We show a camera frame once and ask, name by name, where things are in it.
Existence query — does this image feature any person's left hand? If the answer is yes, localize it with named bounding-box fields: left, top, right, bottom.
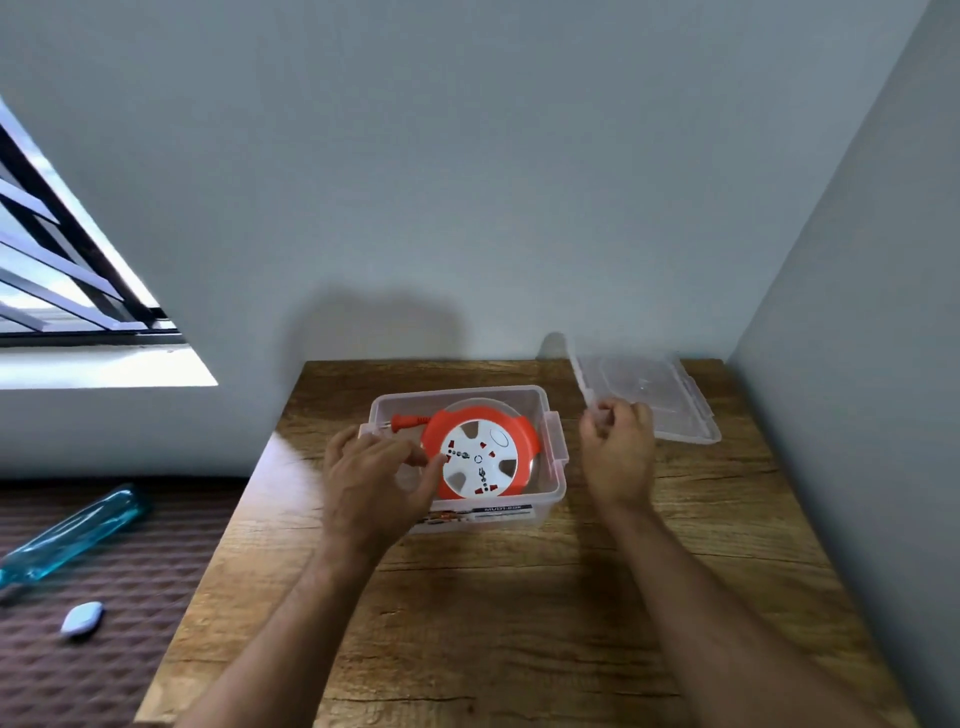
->
left=322, top=425, right=448, bottom=564

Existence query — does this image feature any person's right hand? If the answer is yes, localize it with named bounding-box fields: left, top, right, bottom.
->
left=578, top=397, right=658, bottom=515

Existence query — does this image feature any clear plastic box lid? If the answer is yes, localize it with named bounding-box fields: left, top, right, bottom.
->
left=568, top=352, right=723, bottom=446

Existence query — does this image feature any orange white cable reel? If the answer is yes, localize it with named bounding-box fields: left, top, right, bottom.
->
left=419, top=401, right=543, bottom=502

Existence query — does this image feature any clear plastic storage box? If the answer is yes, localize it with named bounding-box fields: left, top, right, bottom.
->
left=358, top=384, right=570, bottom=535

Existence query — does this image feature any person's right forearm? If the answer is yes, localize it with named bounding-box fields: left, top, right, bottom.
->
left=599, top=502, right=894, bottom=728

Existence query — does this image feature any person's left forearm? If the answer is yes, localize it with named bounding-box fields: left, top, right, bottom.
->
left=176, top=532, right=391, bottom=728

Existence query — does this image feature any brown textured mattress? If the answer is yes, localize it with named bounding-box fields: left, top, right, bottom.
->
left=0, top=476, right=249, bottom=728

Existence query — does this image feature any blue transparent bottle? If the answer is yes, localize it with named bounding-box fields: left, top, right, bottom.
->
left=0, top=483, right=151, bottom=590

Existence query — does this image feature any small light blue case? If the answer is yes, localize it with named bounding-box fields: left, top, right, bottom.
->
left=59, top=601, right=105, bottom=639

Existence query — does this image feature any window with black bars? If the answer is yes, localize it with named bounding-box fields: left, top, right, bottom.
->
left=0, top=93, right=219, bottom=390

